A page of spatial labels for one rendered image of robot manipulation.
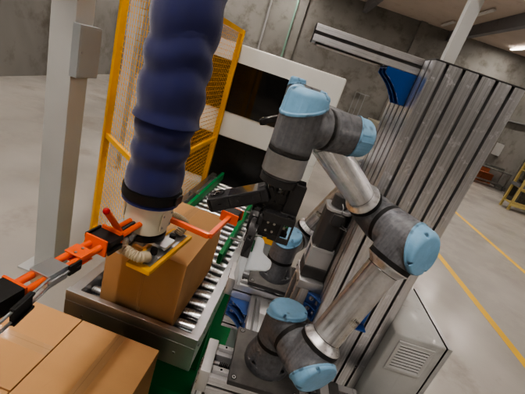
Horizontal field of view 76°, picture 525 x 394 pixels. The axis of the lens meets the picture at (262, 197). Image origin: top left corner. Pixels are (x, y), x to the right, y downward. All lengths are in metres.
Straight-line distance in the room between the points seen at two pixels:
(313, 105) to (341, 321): 0.58
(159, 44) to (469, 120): 0.91
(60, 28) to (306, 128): 2.05
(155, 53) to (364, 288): 0.91
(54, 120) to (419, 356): 2.33
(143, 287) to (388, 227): 1.26
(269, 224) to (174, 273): 1.10
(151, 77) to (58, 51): 1.33
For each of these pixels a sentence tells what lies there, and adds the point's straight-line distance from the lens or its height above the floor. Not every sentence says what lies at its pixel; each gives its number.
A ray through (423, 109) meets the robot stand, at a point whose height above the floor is 1.90.
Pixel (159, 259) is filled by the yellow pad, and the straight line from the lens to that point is 1.38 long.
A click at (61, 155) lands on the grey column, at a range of 2.58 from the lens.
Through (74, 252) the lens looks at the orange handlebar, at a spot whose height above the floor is 1.22.
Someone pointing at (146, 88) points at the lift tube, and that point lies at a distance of 1.20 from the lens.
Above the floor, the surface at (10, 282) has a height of 1.23.
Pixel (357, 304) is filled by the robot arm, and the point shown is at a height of 1.42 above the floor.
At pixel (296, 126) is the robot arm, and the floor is 1.82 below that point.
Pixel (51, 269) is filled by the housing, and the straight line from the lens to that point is 1.10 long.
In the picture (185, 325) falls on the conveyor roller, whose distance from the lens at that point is 1.94.
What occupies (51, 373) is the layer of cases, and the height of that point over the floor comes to 0.54.
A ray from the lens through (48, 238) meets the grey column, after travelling 2.90.
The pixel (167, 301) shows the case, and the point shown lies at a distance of 1.78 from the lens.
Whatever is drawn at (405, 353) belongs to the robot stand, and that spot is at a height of 1.17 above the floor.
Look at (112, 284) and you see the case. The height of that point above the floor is 0.69.
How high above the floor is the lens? 1.89
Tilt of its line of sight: 21 degrees down
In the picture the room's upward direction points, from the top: 19 degrees clockwise
